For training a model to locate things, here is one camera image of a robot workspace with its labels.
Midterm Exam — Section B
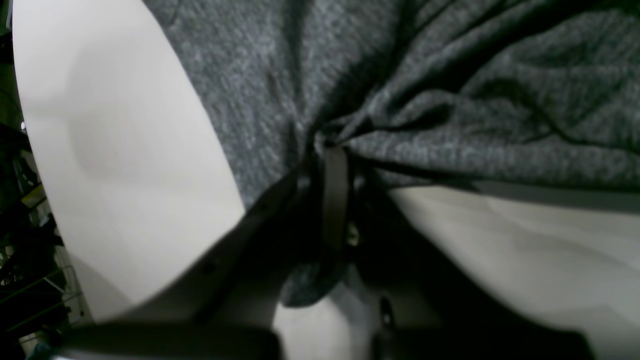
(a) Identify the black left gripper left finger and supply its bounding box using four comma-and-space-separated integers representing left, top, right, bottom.
50, 148, 336, 360

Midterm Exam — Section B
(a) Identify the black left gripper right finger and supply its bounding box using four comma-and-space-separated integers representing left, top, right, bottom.
334, 147, 595, 360

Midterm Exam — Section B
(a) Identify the grey t-shirt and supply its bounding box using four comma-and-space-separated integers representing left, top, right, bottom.
142, 0, 640, 308

